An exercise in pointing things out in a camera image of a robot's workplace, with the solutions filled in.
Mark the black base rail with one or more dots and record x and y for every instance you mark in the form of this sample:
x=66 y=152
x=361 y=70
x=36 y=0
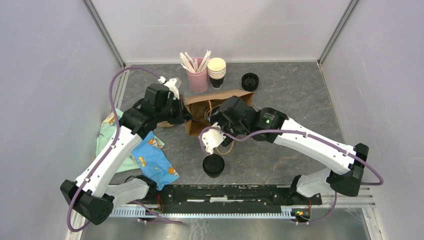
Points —
x=227 y=199

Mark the stack of black lids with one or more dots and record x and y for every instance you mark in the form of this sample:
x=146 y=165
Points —
x=250 y=82

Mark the brown paper takeout bag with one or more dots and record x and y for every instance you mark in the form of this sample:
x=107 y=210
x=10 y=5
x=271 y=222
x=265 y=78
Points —
x=200 y=107

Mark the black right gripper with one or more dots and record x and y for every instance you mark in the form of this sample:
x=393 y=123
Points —
x=214 y=115

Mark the wooden stirrers in wrappers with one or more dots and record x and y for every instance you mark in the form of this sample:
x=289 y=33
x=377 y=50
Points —
x=194 y=65

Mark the pink metal utensil cup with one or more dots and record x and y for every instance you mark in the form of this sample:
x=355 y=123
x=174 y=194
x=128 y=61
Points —
x=198 y=82

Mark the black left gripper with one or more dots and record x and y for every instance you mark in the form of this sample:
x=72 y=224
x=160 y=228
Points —
x=183 y=115

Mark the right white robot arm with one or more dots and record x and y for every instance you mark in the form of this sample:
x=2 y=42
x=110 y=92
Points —
x=344 y=164

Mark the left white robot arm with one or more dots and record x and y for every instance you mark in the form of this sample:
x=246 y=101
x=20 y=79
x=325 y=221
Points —
x=90 y=194

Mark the green patterned cloth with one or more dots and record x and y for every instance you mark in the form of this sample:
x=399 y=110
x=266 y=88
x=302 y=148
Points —
x=107 y=131

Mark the stack of paper cups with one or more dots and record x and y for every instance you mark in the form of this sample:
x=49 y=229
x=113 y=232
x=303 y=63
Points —
x=216 y=69

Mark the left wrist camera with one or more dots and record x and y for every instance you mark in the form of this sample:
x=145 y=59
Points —
x=173 y=84

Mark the brown cardboard cup carriers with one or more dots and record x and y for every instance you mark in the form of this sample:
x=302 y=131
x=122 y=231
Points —
x=165 y=124

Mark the blue patterned cloth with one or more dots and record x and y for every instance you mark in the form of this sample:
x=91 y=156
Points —
x=152 y=161

